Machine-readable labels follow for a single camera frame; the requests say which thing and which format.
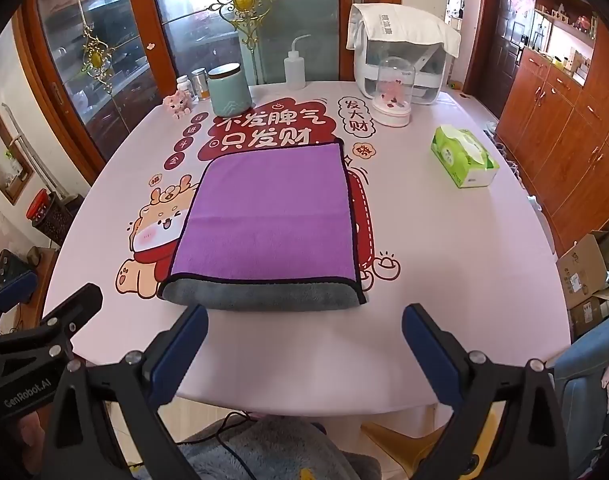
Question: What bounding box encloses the white cloth cover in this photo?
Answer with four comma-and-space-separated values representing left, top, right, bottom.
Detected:
345, 3, 461, 58

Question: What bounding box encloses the cardboard box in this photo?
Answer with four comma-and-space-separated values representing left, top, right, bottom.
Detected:
557, 231, 609, 340

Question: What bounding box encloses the small white pill bottle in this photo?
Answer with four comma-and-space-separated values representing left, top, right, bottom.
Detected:
176, 75, 196, 103

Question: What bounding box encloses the grey fluffy cushion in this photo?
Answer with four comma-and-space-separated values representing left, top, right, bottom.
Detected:
178, 413, 382, 479

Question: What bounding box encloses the glass dome pink ornament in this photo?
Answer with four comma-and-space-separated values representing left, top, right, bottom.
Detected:
370, 56, 416, 128

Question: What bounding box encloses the white appliance with window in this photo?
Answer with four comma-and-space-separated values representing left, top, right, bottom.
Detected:
354, 37, 452, 105

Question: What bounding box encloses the teal ceramic canister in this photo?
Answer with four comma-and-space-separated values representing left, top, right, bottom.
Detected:
208, 63, 252, 118

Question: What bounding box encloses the green tissue pack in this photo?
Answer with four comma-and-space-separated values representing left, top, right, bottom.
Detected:
431, 125, 499, 188

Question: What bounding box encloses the black cable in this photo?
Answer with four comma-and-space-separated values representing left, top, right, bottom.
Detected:
176, 410, 261, 480

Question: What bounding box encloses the white squeeze wash bottle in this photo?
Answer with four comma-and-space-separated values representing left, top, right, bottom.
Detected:
284, 35, 310, 90

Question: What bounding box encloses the red basket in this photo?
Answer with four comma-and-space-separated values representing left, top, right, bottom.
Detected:
26, 188, 52, 221

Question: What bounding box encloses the pink block figurine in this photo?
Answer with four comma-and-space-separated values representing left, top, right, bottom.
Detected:
163, 89, 193, 119

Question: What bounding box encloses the glass door gold ornament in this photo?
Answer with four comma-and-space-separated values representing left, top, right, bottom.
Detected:
33, 0, 343, 162

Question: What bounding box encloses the wooden cabinet row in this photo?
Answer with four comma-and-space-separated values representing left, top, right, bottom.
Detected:
497, 39, 609, 252

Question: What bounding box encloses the yellow stool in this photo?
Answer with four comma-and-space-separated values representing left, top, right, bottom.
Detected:
361, 401, 505, 479

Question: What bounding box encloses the purple and grey towel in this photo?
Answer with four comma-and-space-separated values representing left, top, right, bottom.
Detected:
158, 139, 367, 312

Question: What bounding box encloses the blue denim garment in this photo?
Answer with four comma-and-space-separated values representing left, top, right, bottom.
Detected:
553, 318, 609, 479

